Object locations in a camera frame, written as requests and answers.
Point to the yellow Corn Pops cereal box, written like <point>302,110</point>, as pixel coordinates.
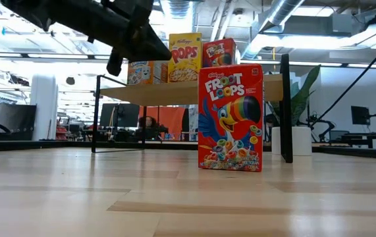
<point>185,56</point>

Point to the large black screen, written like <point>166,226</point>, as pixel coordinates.
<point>10,120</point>

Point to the black computer monitor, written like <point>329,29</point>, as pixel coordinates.
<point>125,115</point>

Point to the white pillar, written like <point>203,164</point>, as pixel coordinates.
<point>44,108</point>

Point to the orange partition panel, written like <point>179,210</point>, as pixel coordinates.
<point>172,118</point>

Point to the wooden shelf with black frame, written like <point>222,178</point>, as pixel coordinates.
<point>161,93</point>

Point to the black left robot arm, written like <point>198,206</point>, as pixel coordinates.
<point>75,19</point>

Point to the person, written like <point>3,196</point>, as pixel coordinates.
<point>148,126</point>

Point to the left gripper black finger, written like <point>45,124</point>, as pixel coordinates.
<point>151,49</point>

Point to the black metal table frame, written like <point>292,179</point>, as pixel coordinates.
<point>26,145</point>

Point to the black desk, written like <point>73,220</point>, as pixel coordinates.
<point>365,136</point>

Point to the red Froot Loops cereal box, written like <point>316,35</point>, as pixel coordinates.
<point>219,51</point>
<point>230,115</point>

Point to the green plant in white pot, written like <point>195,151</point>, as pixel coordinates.
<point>301,140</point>

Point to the black monitor on arm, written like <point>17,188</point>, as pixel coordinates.
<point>360,115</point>

